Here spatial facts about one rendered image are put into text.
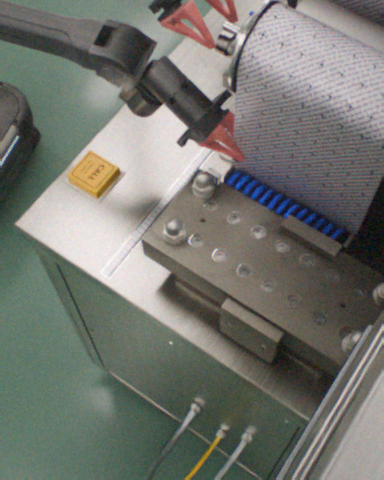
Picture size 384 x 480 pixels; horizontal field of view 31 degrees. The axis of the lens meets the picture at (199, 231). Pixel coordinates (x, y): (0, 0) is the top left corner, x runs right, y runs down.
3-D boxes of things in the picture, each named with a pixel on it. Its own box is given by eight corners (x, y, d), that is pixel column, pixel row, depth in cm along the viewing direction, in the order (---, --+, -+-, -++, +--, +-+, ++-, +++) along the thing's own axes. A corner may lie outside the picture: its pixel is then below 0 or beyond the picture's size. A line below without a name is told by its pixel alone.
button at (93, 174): (91, 155, 129) (90, 148, 127) (121, 173, 127) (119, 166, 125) (68, 181, 127) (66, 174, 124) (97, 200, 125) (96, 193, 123)
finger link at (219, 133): (227, 175, 112) (185, 135, 110) (250, 145, 114) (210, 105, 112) (246, 165, 106) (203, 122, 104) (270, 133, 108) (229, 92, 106)
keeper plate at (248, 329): (225, 321, 113) (228, 296, 103) (277, 354, 110) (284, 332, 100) (217, 333, 112) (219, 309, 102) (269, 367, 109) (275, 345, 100)
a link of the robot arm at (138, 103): (103, 66, 100) (126, 21, 103) (82, 94, 110) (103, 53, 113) (172, 109, 103) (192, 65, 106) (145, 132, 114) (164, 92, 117)
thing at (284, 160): (232, 166, 115) (237, 97, 98) (355, 237, 108) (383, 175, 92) (230, 168, 114) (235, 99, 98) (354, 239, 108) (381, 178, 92)
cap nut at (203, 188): (200, 175, 112) (200, 160, 108) (218, 186, 111) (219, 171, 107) (187, 191, 110) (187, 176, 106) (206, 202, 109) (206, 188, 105)
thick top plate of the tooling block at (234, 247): (198, 186, 118) (198, 167, 113) (407, 309, 107) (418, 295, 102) (143, 254, 112) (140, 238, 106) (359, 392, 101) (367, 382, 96)
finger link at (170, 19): (191, 64, 98) (148, 12, 94) (219, 33, 101) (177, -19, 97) (218, 51, 92) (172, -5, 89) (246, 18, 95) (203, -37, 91)
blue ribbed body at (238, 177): (236, 174, 114) (237, 163, 111) (348, 239, 109) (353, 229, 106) (224, 189, 113) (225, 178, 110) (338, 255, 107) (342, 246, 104)
